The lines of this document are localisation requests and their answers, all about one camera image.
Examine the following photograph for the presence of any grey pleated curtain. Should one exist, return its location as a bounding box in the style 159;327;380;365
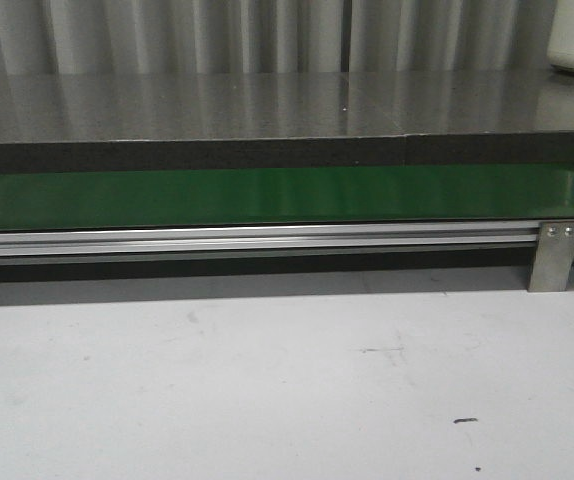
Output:
0;1;555;75

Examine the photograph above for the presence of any aluminium conveyor side rail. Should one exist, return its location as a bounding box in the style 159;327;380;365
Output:
0;217;574;259

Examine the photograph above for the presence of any green conveyor belt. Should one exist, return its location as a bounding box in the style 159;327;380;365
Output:
0;164;574;231

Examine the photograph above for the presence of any dark raised platform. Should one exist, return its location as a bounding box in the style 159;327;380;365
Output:
0;69;574;174

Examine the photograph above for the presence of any steel conveyor support bracket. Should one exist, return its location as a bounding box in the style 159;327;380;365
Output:
527;220;574;293

